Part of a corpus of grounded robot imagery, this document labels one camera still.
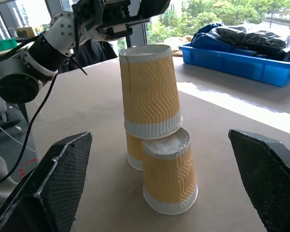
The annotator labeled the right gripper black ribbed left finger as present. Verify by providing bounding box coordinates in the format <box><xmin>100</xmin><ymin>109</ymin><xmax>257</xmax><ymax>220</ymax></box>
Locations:
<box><xmin>0</xmin><ymin>131</ymin><xmax>93</xmax><ymax>232</ymax></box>

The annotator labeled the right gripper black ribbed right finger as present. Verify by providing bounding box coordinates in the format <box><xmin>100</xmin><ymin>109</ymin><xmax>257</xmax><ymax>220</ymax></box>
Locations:
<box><xmin>228</xmin><ymin>129</ymin><xmax>290</xmax><ymax>232</ymax></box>

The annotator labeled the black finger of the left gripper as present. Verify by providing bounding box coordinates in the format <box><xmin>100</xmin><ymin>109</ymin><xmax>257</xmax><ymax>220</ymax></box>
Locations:
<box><xmin>137</xmin><ymin>0</ymin><xmax>172</xmax><ymax>19</ymax></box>

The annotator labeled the yellow ribbed paper cup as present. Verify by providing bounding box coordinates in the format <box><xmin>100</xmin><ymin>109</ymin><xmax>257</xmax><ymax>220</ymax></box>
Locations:
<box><xmin>118</xmin><ymin>44</ymin><xmax>184</xmax><ymax>141</ymax></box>
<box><xmin>124</xmin><ymin>111</ymin><xmax>145</xmax><ymax>171</ymax></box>
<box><xmin>141</xmin><ymin>127</ymin><xmax>199</xmax><ymax>215</ymax></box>

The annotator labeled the black garment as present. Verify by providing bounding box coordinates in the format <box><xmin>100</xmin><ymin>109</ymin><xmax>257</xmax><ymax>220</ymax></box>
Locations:
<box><xmin>59</xmin><ymin>39</ymin><xmax>118</xmax><ymax>73</ymax></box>

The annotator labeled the dark blue bag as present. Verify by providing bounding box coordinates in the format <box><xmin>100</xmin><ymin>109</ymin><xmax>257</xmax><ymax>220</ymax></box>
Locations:
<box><xmin>190</xmin><ymin>21</ymin><xmax>290</xmax><ymax>62</ymax></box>

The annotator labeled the yellow cardboard box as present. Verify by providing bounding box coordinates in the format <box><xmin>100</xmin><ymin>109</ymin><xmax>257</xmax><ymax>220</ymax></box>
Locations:
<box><xmin>15</xmin><ymin>26</ymin><xmax>41</xmax><ymax>39</ymax></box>

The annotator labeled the blue plastic tray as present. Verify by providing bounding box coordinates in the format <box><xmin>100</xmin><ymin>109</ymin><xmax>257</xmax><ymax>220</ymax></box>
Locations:
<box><xmin>178</xmin><ymin>42</ymin><xmax>290</xmax><ymax>88</ymax></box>

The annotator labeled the black plastic bag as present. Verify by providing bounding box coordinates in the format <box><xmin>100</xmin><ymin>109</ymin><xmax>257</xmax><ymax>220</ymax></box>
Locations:
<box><xmin>216</xmin><ymin>26</ymin><xmax>288</xmax><ymax>53</ymax></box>

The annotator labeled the green plastic bin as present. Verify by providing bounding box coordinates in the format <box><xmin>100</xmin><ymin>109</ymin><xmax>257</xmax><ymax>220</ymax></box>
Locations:
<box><xmin>0</xmin><ymin>38</ymin><xmax>18</xmax><ymax>52</ymax></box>

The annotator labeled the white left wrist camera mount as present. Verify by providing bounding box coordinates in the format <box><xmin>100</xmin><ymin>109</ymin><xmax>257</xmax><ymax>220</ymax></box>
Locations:
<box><xmin>43</xmin><ymin>11</ymin><xmax>104</xmax><ymax>58</ymax></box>

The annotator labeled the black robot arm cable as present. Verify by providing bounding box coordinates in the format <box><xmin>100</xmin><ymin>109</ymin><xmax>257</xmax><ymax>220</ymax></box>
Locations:
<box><xmin>0</xmin><ymin>72</ymin><xmax>59</xmax><ymax>189</ymax></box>

